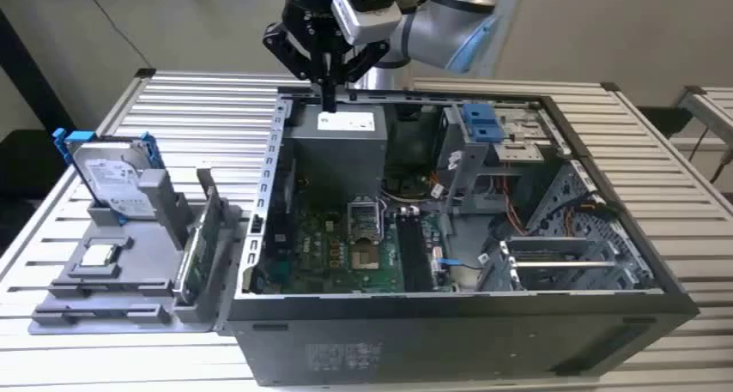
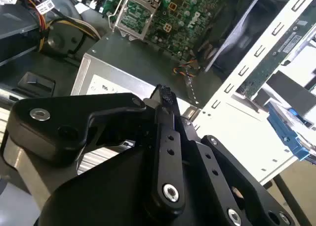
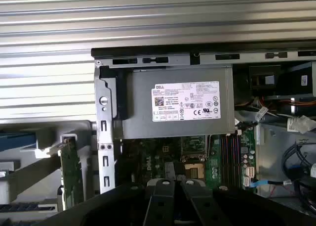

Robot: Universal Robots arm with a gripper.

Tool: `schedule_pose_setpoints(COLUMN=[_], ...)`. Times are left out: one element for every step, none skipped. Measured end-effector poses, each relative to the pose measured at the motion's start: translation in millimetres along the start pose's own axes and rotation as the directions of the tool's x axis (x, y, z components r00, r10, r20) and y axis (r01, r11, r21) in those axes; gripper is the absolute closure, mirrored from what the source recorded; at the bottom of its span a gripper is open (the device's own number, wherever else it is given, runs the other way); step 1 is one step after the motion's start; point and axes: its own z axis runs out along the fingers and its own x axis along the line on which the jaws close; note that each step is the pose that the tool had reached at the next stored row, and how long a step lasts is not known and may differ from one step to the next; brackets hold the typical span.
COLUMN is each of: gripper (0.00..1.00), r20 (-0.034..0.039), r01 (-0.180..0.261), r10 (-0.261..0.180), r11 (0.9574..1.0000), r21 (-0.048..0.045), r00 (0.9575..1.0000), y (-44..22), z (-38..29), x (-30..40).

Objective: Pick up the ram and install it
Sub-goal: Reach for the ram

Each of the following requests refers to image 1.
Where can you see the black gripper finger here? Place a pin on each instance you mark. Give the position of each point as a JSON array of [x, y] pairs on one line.
[[288, 49], [366, 59]]

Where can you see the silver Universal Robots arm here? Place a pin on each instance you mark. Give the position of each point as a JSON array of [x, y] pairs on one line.
[[435, 31]]

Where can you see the black RAM slot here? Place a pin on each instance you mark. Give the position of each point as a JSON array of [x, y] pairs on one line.
[[418, 255], [425, 255], [410, 255], [403, 255]]

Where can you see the blue plastic drive latch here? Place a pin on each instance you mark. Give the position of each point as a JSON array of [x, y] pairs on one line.
[[478, 117]]

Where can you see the grey power supply unit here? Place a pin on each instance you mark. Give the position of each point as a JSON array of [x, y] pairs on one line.
[[338, 160]]

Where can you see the black table corner cap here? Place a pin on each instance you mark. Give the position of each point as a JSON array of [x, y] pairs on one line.
[[611, 86], [694, 89], [144, 72]]

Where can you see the grey metal drive cage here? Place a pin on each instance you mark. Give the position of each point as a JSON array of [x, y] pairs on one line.
[[518, 152]]

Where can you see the white power connector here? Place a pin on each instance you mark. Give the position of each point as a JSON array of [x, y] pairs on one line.
[[328, 225]]

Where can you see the black case fan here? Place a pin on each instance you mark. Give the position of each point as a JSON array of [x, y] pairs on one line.
[[280, 227]]

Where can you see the orange square inductor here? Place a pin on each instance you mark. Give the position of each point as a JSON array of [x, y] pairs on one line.
[[334, 263], [334, 251], [334, 240]]

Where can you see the hard disk in blue carrier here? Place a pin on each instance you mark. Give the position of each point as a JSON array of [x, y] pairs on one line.
[[111, 177]]

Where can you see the CPU socket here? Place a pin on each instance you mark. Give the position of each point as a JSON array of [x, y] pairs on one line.
[[364, 259]]

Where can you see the green motherboard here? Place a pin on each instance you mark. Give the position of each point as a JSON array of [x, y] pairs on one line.
[[308, 255]]

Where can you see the green graphics card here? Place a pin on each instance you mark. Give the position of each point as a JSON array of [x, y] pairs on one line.
[[204, 242]]

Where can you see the grey parts rack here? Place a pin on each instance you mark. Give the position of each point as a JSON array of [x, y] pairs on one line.
[[143, 246]]

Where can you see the perforated metal disk bay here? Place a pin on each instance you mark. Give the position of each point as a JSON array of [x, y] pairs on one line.
[[550, 244]]

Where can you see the black box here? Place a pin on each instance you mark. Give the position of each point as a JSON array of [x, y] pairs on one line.
[[663, 119]]

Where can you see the silver-topped CPU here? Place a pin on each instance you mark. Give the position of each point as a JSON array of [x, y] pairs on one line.
[[100, 255]]

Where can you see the aluminium slat side table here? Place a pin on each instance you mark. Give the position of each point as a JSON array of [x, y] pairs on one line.
[[718, 98]]

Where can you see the black open PC case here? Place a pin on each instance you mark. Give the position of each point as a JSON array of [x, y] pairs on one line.
[[429, 345]]

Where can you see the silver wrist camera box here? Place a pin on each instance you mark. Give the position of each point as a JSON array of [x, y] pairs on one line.
[[366, 19]]

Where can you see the black furniture frame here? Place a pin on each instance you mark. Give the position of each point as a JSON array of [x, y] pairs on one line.
[[33, 164]]

